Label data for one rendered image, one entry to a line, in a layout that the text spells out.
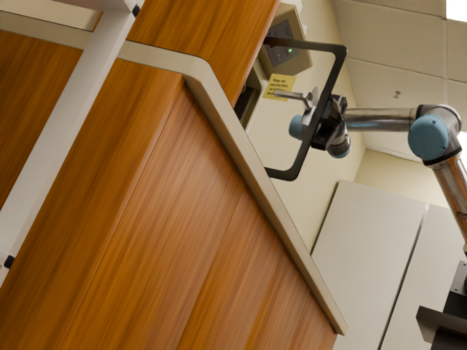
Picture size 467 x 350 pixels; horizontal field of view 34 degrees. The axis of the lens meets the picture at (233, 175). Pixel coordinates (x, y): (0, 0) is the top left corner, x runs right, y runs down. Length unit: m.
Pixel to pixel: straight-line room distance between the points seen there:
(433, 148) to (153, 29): 0.84
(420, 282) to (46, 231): 3.95
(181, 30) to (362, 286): 3.20
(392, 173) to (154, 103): 4.59
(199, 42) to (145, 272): 0.88
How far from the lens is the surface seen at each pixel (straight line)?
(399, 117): 2.40
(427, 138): 2.21
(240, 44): 2.07
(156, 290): 1.46
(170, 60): 1.34
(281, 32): 2.26
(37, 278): 1.27
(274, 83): 2.05
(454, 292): 2.51
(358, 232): 5.18
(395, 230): 5.16
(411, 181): 5.77
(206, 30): 2.13
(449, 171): 2.25
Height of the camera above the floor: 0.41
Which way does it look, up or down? 17 degrees up
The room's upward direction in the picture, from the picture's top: 23 degrees clockwise
